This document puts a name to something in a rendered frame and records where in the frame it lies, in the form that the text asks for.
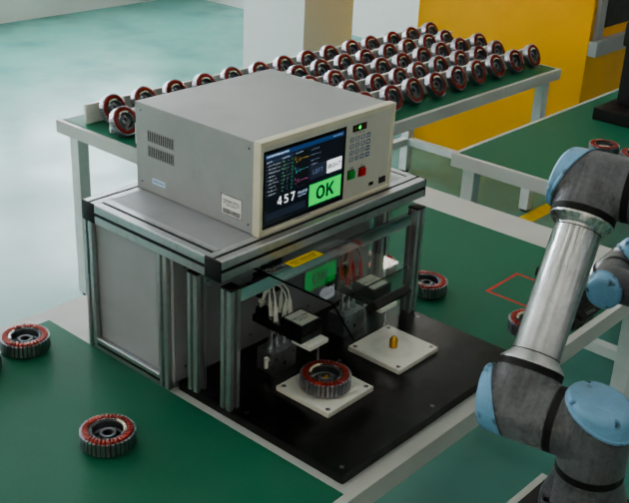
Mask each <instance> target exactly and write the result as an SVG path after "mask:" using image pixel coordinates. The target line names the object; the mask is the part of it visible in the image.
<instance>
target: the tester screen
mask: <svg viewBox="0 0 629 503"><path fill-rule="evenodd" d="M343 140H344V131H342V132H339V133H336V134H333V135H330V136H327V137H324V138H320V139H317V140H314V141H311V142H308V143H305V144H302V145H299V146H295V147H292V148H289V149H286V150H283V151H280V152H277V153H274V154H271V155H267V156H266V172H265V212H264V227H265V226H268V225H270V224H273V223H275V222H278V221H280V220H283V219H286V218H288V217H291V216H293V215H296V214H298V213H301V212H304V211H306V210H309V209H311V208H314V207H316V206H319V205H322V204H324V203H327V202H329V201H332V200H334V199H337V198H340V195H339V196H336V197H334V198H331V199H329V200H326V201H323V202H321V203H318V204H316V205H313V206H311V207H309V192H310V185H312V184H315V183H317V182H320V181H323V180H326V179H328V178H331V177H334V176H337V175H339V174H342V160H341V169H339V170H336V171H334V172H331V173H328V174H325V175H322V176H320V177H317V178H314V179H311V180H310V177H311V166H314V165H317V164H319V163H322V162H325V161H328V160H331V159H334V158H337V157H340V156H343ZM294 190H297V199H296V200H295V201H293V202H290V203H288V204H285V205H282V206H280V207H277V197H278V196H281V195H283V194H286V193H289V192H291V191H294ZM304 200H306V206H305V207H303V208H301V209H298V210H296V211H293V212H290V213H288V214H285V215H283V216H280V217H277V218H275V219H272V220H270V221H267V222H266V215H267V214H269V213H272V212H275V211H277V210H280V209H283V208H285V207H288V206H291V205H293V204H296V203H298V202H301V201H304Z"/></svg>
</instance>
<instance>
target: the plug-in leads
mask: <svg viewBox="0 0 629 503"><path fill-rule="evenodd" d="M282 285H283V286H284V287H285V288H286V289H287V291H288V297H287V294H286V292H285V291H284V289H283V288H282ZM278 287H279V288H280V289H281V294H280V297H279V307H278V306H277V299H276V293H275V288H274V287H272V288H270V289H268V290H266V291H264V292H263V296H262V298H260V299H259V303H260V305H258V306H256V314H258V315H264V314H266V313H268V306H267V305H265V302H266V300H265V298H266V296H267V294H268V293H269V315H268V317H269V318H270V317H272V318H273V319H274V320H273V323H279V322H280V321H279V314H281V315H282V317H283V316H285V315H287V312H288V314H289V313H291V312H293V304H292V300H291V295H290V291H289V289H288V287H287V286H286V285H285V284H284V283H281V284H280V285H278ZM271 289H273V292H274V297H275V303H274V307H273V302H272V298H271ZM283 292H284V294H285V297H286V300H285V303H284V297H283ZM283 303H284V306H283Z"/></svg>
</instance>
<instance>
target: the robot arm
mask: <svg viewBox="0 0 629 503"><path fill-rule="evenodd" d="M545 200H546V203H547V204H548V205H549V206H550V207H551V209H550V212H549V214H550V215H551V217H552V219H553V221H554V227H553V229H552V232H551V235H550V238H549V241H548V244H547V247H546V250H545V253H544V256H543V259H542V261H541V264H540V265H539V266H538V267H537V268H536V270H535V275H536V279H535V282H534V285H533V288H532V291H531V293H530V296H529V299H528V301H527V304H526V307H525V310H524V313H523V316H522V319H521V322H520V325H519V327H518V330H517V333H516V336H515V339H514V342H513V345H512V347H511V348H510V349H508V350H506V351H504V352H502V353H500V355H499V358H498V361H497V363H495V362H492V363H491V362H490V363H487V364H486V365H485V366H484V368H483V371H482V372H481V375H480V378H479V381H478V385H477V390H476V398H475V415H476V419H477V422H478V424H479V425H480V426H481V427H482V428H483V429H485V430H487V431H490V432H492V433H495V434H497V435H498V436H499V437H502V438H503V437H505V438H508V439H510V440H513V441H516V442H519V443H522V444H525V445H528V446H530V447H533V448H536V449H539V450H542V451H545V452H548V453H550V454H553V455H556V458H555V464H554V466H553V468H552V469H551V471H550V473H549V474H548V476H547V477H546V479H545V481H544V482H543V484H542V485H541V488H540V491H539V496H538V503H628V502H627V497H626V491H625V486H624V478H625V473H626V468H627V463H628V459H629V399H628V398H627V397H626V396H625V395H624V394H622V393H621V392H620V391H618V390H617V389H615V388H613V387H611V386H609V385H606V384H604V383H601V382H597V381H589V382H586V381H585V380H582V381H577V382H575V383H573V384H571V385H570V386H569V387H566V386H563V385H562V382H563V379H564V376H565V375H564V373H563V371H562V369H561V367H560V364H559V363H560V360H561V357H562V354H563V351H564V348H565V345H566V342H567V339H568V336H569V333H570V332H571V331H572V330H576V329H577V328H578V327H580V326H582V325H583V324H584V323H585V322H586V321H588V320H590V319H592V318H593V317H594V314H595V313H596V312H598V311H599V310H600V309H602V308H603V309H606V308H612V307H614V306H615V305H617V304H622V305H625V306H629V238H627V239H625V240H624V241H622V242H621V243H618V244H617V246H616V247H615V248H614V249H612V250H611V251H610V252H608V253H607V254H606V255H605V256H603V257H602V258H601V259H600V260H599V261H597V262H596V263H595V264H593V263H594V260H595V257H596V254H597V251H598V248H599V245H600V242H601V239H602V238H604V237H606V236H608V235H610V234H612V233H613V231H614V228H615V225H616V223H617V222H619V223H623V224H627V225H629V157H626V156H621V155H616V154H611V153H607V152H602V151H599V150H597V149H585V148H579V147H574V148H571V149H569V150H567V151H566V152H565V153H564V154H563V155H562V156H561V157H560V158H559V160H558V161H557V163H556V165H555V166H554V168H553V170H552V173H551V175H550V178H549V180H548V187H547V188H546V193H545ZM592 316H593V317H592ZM590 317H591V318H590Z"/></svg>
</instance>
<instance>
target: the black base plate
mask: <svg viewBox="0 0 629 503"><path fill-rule="evenodd" d="M333 308H334V307H333V305H330V306H328V307H326V308H324V309H322V310H320V311H318V312H316V313H314V314H315V315H317V316H319V317H321V326H322V334H321V335H323V336H326V337H328V342H327V343H325V344H323V345H321V346H320V350H319V359H325V361H326V360H327V359H328V360H333V361H337V362H340V363H342V364H344V365H346V366H347V367H348V368H349V369H350V371H351V375H352V376H354V377H356V378H358V379H360V380H362V381H364V382H366V383H368V384H370V385H372V386H373V391H372V392H371V393H369V394H367V395H366V396H364V397H363V398H361V399H359V400H358V401H356V402H354V403H353V404H351V405H350V406H348V407H346V408H345V409H343V410H341V411H340V412H338V413H336V414H335V415H333V416H332V417H330V418H326V417H324V416H323V415H321V414H319V413H317V412H315V411H313V410H311V409H310V408H308V407H306V406H304V405H302V404H300V403H299V402H297V401H295V400H293V399H291V398H289V397H287V396H286V395H284V394H282V393H280V392H278V391H277V385H279V384H281V383H282V382H284V381H286V380H288V379H290V378H291V377H293V376H295V375H297V374H299V373H300V370H301V368H302V367H303V365H305V364H307V363H308V362H310V361H314V360H315V358H316V349H314V350H312V351H308V350H306V349H304V348H302V347H300V346H298V345H297V351H296V363H295V364H294V365H292V366H290V367H288V368H286V369H284V370H282V371H281V372H279V373H277V374H275V375H270V374H269V373H267V372H265V371H263V370H261V369H259V368H257V365H258V346H260V345H262V344H264V343H266V342H268V341H269V337H266V338H264V339H262V340H260V341H258V342H256V343H254V344H252V345H250V346H248V347H246V348H244V349H242V350H241V357H240V407H238V408H237V409H236V408H235V407H234V410H233V411H231V412H229V411H227V410H226V407H225V408H222V407H220V396H221V361H218V362H216V363H214V364H212V365H210V366H208V367H207V388H206V389H205V390H203V389H202V388H201V392H199V393H196V392H194V389H192V390H191V389H189V388H188V377H186V378H184V379H182V380H180V381H179V389H180V390H182V391H183V392H185V393H187V394H188V395H190V396H192V397H194V398H195V399H197V400H199V401H200V402H202V403H204V404H206V405H207V406H209V407H211V408H212V409H214V410H216V411H218V412H219V413H221V414H223V415H224V416H226V417H228V418H230V419H231V420H233V421H235V422H236V423H238V424H240V425H241V426H243V427H245V428H247V429H248V430H250V431H252V432H253V433H255V434H257V435H259V436H260V437H262V438H264V439H265V440H267V441H269V442H271V443H272V444H273V445H275V446H276V447H278V448H280V449H282V450H283V451H285V452H287V453H288V454H290V455H292V456H294V457H295V458H297V459H299V460H300V461H302V462H304V463H305V464H307V465H309V466H311V467H312V468H314V469H316V470H317V471H319V472H321V473H323V474H324V475H326V476H328V477H329V478H331V479H333V480H335V481H336V482H338V483H340V484H341V485H342V484H344V483H345V482H347V481H348V480H350V479H351V478H352V477H354V476H355V475H357V474H358V473H360V472H361V471H362V470H364V469H365V468H367V467H368V466H370V465H371V464H373V463H374V462H375V461H377V460H378V459H380V458H381V457H383V456H384V455H386V454H387V453H388V452H390V451H391V450H393V449H394V448H396V447H397V446H399V445H400V444H401V443H403V442H404V441H406V440H407V439H409V438H410V437H411V436H413V435H414V434H416V433H417V432H419V431H420V430H422V429H423V428H424V427H426V426H427V425H429V424H430V423H432V422H433V421H435V420H436V419H437V418H439V417H440V416H442V415H443V414H445V413H446V412H448V411H449V410H450V409H452V408H453V407H455V406H456V405H458V404H459V403H460V402H462V401H463V400H465V399H466V398H468V397H469V396H471V395H472V394H473V393H475V392H476V390H477V385H478V381H479V378H480V375H481V372H482V371H483V368H484V366H485V365H486V364H487V363H490V362H491V363H492V362H495V363H497V361H498V358H499V355H500V353H502V352H504V351H506V349H503V348H501V347H499V346H496V345H494V344H492V343H489V342H487V341H485V340H482V339H480V338H478V337H475V336H473V335H471V334H468V333H466V332H464V331H461V330H459V329H457V328H454V327H452V326H450V325H447V324H445V323H443V322H440V321H438V320H436V319H433V318H431V317H428V316H426V315H424V314H421V313H419V312H417V311H411V313H406V312H403V313H401V314H399V315H398V316H396V317H394V318H392V319H390V320H388V321H387V322H386V323H385V325H390V326H392V327H395V328H397V329H399V330H401V331H404V332H406V333H408V334H410V335H413V336H415V337H417V338H419V339H422V340H424V341H426V342H428V343H431V344H433V345H435V346H437V347H438V350H437V352H436V353H434V354H432V355H431V356H429V357H428V358H426V359H424V360H423V361H421V362H419V363H418V364H416V365H415V366H413V367H411V368H410V369H408V370H406V371H405V372H403V373H402V374H400V375H398V374H396V373H394V372H392V371H390V370H388V369H386V368H384V367H381V366H379V365H377V364H375V363H373V362H371V361H369V360H367V359H365V358H363V357H361V356H359V355H356V354H354V353H352V352H350V351H348V347H349V346H350V345H351V344H353V343H355V342H357V341H359V340H360V339H362V338H364V337H366V336H368V335H370V334H371V333H373V332H375V331H377V330H379V329H380V328H382V324H381V325H379V326H377V327H376V328H374V329H372V330H370V331H368V332H367V333H365V334H363V335H361V336H359V337H357V338H356V339H354V340H352V338H351V337H350V335H347V336H346V337H341V336H339V335H337V334H335V333H332V332H330V331H328V330H327V327H328V312H329V311H330V310H332V309H333Z"/></svg>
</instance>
